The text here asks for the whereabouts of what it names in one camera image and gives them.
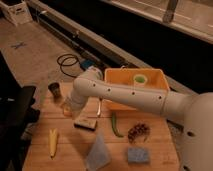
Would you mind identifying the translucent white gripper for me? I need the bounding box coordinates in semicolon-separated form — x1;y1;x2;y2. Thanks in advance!
61;97;80;118

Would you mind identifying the yellow apple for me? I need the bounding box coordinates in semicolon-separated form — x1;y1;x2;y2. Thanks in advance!
63;108;72;117

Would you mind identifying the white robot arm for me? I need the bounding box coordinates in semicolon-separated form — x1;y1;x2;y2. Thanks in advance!
65;67;213;171

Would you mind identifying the dark metal cup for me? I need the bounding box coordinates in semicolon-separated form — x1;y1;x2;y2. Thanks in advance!
48;82;61;98

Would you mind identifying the green and white cup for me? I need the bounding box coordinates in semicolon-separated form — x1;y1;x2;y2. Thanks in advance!
133;74;148;87

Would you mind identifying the brown rectangular block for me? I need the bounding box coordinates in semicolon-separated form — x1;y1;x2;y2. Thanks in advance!
74;117;97;131

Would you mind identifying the silver fork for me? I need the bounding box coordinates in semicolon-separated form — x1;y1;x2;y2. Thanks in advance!
97;98;102;117

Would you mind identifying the yellow corn cob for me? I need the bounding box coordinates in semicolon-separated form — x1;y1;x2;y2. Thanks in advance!
49;129;58;158

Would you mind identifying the blue power device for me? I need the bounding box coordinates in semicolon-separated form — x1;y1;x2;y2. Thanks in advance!
80;59;94;70

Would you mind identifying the black office chair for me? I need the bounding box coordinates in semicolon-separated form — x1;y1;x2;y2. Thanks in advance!
0;51;40;171

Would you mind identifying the grey blue cloth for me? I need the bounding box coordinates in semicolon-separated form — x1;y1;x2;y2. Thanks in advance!
85;134;111;171

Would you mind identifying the dark grape bunch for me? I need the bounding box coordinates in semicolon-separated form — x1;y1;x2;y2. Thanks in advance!
128;123;150;143

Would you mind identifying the blue sponge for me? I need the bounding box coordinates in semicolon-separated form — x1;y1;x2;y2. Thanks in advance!
127;147;150;163

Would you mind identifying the yellow plastic bin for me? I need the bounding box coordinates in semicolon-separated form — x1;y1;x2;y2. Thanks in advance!
103;68;171;112

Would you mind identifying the white cardboard box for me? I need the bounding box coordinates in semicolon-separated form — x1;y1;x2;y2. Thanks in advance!
0;0;32;26

